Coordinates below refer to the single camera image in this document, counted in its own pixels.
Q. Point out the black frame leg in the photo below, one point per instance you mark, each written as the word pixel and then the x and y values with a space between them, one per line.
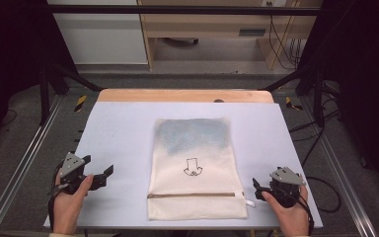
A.
pixel 44 95
pixel 318 95

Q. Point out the wooden desk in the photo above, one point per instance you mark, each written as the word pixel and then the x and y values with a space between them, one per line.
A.
pixel 204 24

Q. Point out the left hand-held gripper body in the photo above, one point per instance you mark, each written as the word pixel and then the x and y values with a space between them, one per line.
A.
pixel 69 166

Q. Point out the black horizontal frame bar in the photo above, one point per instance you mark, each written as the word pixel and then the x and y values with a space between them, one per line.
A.
pixel 177 10

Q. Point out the white cabinet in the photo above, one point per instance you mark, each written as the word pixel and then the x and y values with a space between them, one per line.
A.
pixel 105 36

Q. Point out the person's right hand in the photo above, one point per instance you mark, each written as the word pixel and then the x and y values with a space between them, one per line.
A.
pixel 292 219

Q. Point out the aluminium floor rail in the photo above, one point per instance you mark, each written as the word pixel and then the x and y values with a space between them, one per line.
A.
pixel 23 158
pixel 339 164

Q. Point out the person's left hand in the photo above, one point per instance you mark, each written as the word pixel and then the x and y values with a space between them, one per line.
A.
pixel 65 210

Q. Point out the dark curtain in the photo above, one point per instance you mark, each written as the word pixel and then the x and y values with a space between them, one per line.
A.
pixel 362 82
pixel 10 49

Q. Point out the white mesh laundry bag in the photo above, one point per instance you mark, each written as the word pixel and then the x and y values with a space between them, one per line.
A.
pixel 197 194

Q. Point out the wooden table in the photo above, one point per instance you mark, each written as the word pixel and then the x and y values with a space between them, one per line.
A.
pixel 177 95

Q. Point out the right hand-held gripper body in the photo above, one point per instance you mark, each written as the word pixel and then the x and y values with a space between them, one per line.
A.
pixel 286 187

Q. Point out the yellow black tape strip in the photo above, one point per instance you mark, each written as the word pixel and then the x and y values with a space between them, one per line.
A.
pixel 289 102
pixel 80 102

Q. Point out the white foam board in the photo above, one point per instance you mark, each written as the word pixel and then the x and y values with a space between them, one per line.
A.
pixel 118 138

